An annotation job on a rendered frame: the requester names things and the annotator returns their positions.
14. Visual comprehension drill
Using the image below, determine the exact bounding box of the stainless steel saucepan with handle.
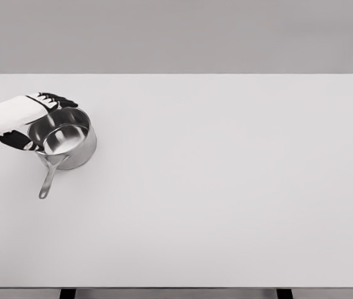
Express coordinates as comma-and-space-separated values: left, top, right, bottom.
27, 107, 98, 200

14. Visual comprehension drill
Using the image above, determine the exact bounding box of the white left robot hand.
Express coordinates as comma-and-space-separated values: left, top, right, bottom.
0, 91, 78, 152

